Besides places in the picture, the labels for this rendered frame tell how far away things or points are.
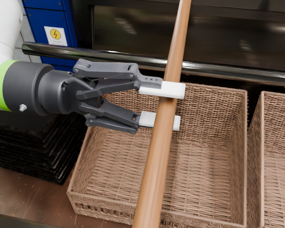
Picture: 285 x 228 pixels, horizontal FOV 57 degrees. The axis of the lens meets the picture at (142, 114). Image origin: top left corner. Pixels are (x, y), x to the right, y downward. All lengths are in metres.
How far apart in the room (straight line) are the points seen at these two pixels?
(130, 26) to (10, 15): 0.52
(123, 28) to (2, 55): 0.55
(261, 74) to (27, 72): 0.44
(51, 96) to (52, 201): 0.67
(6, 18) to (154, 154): 0.36
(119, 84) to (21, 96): 0.16
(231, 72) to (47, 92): 0.36
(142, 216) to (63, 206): 0.75
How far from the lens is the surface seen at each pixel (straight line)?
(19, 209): 1.10
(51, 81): 0.45
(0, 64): 0.51
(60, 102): 0.45
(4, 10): 0.55
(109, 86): 0.42
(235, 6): 0.91
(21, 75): 0.47
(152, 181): 0.34
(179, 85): 0.42
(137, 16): 0.98
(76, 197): 0.89
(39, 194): 1.10
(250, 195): 1.01
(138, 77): 0.40
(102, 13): 1.01
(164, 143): 0.37
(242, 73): 0.58
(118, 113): 0.47
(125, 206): 0.86
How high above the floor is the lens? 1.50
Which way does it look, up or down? 46 degrees down
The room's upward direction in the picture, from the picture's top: straight up
